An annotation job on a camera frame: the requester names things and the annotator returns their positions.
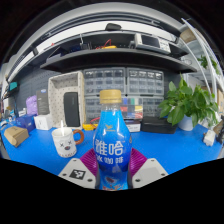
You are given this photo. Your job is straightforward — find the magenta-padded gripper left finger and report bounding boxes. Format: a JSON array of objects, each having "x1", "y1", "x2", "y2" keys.
[{"x1": 58, "y1": 148, "x2": 100, "y2": 190}]

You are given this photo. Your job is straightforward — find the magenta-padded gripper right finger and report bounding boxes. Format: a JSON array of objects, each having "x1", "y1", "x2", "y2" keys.
[{"x1": 128, "y1": 147, "x2": 169, "y2": 190}]

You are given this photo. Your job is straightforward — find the blue drink bottle gold cap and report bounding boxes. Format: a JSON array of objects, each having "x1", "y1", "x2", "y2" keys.
[{"x1": 92, "y1": 89, "x2": 133, "y2": 192}]

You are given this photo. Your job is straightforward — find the metal spoon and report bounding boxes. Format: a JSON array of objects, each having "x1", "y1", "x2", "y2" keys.
[{"x1": 59, "y1": 119, "x2": 65, "y2": 137}]

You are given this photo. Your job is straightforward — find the black flat case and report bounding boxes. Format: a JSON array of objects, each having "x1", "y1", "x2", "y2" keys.
[{"x1": 140, "y1": 116, "x2": 178, "y2": 135}]

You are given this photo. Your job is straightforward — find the yellow multimeter with red leads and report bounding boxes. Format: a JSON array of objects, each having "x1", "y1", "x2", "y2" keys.
[{"x1": 82, "y1": 117, "x2": 100, "y2": 131}]

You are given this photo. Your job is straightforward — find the black box with white label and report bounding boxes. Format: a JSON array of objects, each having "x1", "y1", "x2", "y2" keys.
[{"x1": 125, "y1": 119, "x2": 142, "y2": 133}]

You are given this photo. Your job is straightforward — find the black rectangular case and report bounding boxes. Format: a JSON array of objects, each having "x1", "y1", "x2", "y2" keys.
[{"x1": 63, "y1": 91, "x2": 81, "y2": 128}]

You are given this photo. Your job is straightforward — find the clear organizer with coloured parts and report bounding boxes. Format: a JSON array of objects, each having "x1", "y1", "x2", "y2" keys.
[{"x1": 120, "y1": 96, "x2": 144, "y2": 120}]

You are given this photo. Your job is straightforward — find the white charger block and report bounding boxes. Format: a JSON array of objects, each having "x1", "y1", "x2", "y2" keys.
[{"x1": 202, "y1": 129, "x2": 217, "y2": 147}]

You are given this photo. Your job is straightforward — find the brown cardboard box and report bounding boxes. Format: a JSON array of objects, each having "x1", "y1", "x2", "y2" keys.
[{"x1": 3, "y1": 125, "x2": 30, "y2": 148}]

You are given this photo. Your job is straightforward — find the blue box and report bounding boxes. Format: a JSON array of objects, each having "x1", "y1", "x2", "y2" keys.
[{"x1": 15, "y1": 114, "x2": 37, "y2": 133}]

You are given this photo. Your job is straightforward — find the green potted plant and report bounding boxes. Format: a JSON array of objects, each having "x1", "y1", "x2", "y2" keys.
[{"x1": 157, "y1": 77, "x2": 221, "y2": 132}]

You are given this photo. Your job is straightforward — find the dark grey flat box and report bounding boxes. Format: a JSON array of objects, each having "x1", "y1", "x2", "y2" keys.
[{"x1": 35, "y1": 88, "x2": 51, "y2": 116}]

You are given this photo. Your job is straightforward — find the beige dotted open box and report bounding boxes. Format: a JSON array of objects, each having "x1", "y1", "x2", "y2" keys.
[{"x1": 47, "y1": 70, "x2": 86, "y2": 129}]

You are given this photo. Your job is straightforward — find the purple bag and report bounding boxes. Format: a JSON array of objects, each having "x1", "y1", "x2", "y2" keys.
[{"x1": 25, "y1": 95, "x2": 39, "y2": 116}]

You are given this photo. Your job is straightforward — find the dark grey overhead shelf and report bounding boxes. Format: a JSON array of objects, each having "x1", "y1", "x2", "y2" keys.
[{"x1": 4, "y1": 19, "x2": 198, "y2": 75}]

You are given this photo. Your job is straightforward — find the white metal shelf unit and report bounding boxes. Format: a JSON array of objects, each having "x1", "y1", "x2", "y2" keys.
[{"x1": 179, "y1": 17, "x2": 224, "y2": 111}]

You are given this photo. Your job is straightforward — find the grey oscilloscope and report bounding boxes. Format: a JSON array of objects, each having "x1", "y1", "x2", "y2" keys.
[{"x1": 133, "y1": 32, "x2": 172, "y2": 56}]

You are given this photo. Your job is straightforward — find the white mug orange handle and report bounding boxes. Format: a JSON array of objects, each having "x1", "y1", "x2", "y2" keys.
[{"x1": 51, "y1": 127, "x2": 85, "y2": 159}]

